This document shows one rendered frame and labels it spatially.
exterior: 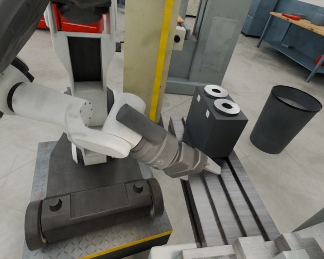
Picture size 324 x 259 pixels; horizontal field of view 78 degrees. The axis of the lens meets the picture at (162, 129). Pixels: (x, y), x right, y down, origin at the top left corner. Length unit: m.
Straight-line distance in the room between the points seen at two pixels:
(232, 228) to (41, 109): 0.56
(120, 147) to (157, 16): 1.53
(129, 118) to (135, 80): 1.65
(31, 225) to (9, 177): 1.02
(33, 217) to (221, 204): 0.73
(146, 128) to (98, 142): 0.09
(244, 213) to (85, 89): 0.62
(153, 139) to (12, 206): 1.53
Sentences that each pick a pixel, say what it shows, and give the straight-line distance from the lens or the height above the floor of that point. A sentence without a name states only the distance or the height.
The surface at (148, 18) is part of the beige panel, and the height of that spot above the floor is 1.09.
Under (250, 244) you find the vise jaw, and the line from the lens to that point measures 0.53.
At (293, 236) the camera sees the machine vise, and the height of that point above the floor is 1.02.
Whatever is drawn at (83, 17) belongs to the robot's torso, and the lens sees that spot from 0.64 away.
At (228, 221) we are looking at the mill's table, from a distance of 0.66.
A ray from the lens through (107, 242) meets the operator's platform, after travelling 1.12.
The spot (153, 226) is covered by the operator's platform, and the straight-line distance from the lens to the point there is 1.15.
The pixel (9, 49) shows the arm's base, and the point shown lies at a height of 1.37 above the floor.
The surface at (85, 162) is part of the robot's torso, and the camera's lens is 1.01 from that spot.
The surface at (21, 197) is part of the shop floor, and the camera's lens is 1.84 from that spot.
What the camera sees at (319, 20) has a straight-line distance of 6.07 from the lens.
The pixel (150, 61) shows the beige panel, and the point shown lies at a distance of 1.91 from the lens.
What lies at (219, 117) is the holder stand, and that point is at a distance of 0.67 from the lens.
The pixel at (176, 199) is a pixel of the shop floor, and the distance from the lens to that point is 1.72.
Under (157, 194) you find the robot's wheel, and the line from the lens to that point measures 1.01.
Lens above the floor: 1.45
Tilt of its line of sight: 40 degrees down
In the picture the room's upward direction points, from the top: 11 degrees clockwise
